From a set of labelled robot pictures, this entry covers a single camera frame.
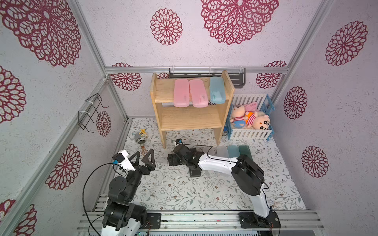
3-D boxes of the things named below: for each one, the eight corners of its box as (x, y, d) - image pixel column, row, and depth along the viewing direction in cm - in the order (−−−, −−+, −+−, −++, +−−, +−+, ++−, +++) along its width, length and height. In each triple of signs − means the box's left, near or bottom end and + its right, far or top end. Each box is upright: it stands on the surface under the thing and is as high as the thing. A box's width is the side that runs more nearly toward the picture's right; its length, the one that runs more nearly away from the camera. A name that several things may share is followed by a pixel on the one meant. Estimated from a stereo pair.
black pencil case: (189, 177, 91) (189, 175, 88) (189, 170, 94) (189, 167, 91) (200, 177, 91) (200, 175, 88) (200, 170, 94) (200, 167, 91)
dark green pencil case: (241, 160, 98) (242, 158, 97) (237, 146, 105) (238, 145, 104) (251, 160, 98) (252, 158, 97) (247, 146, 105) (248, 145, 104)
